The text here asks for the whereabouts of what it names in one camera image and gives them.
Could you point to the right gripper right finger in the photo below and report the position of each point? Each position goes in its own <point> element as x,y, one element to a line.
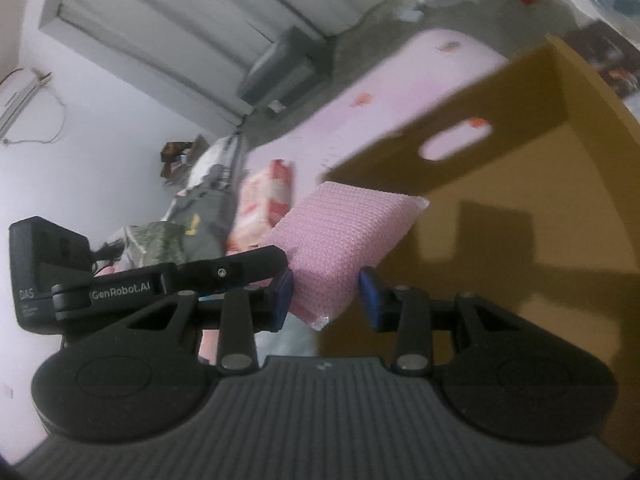
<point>413,316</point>

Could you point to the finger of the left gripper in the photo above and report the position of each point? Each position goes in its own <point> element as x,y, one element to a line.
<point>274,293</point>

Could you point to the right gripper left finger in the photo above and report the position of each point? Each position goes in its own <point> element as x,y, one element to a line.
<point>237,303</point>

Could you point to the pink knitted sponge pack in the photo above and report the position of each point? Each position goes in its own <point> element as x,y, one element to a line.
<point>331,235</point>

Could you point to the red white wipes pack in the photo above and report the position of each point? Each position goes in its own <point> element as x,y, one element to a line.
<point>265,198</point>

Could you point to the green patterned pillow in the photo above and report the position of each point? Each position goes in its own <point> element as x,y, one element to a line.
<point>155,243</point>

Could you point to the grey quilt with yellow patches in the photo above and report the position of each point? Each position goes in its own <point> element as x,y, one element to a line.
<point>206,207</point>

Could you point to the brown cardboard box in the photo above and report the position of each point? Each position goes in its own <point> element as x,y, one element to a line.
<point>532,176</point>

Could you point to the pink play mat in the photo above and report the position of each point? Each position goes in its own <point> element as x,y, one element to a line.
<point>426,70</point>

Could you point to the white air conditioner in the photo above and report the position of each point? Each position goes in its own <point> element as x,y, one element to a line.
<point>17,90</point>

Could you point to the grey curtains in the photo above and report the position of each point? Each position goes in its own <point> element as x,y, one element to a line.
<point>191,55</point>

